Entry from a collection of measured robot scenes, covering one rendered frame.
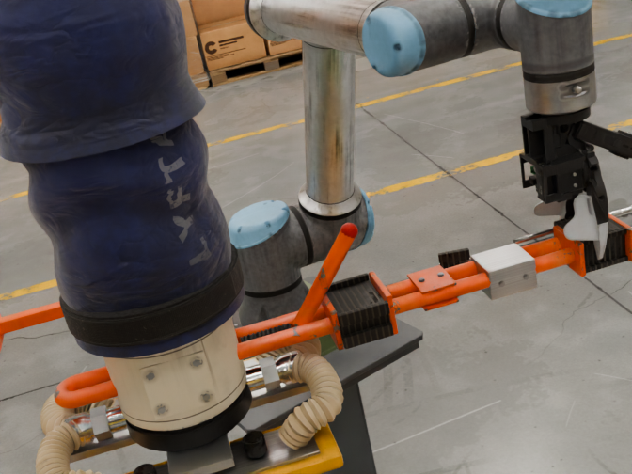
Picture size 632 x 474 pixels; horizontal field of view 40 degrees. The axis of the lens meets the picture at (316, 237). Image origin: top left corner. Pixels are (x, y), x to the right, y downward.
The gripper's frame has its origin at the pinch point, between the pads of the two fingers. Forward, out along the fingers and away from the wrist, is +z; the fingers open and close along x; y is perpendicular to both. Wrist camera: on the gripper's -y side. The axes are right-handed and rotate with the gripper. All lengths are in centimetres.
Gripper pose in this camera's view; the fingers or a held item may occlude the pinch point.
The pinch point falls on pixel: (586, 238)
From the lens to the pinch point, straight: 126.8
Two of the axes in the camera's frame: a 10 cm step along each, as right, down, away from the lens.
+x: 2.2, 3.6, -9.1
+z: 1.9, 9.0, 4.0
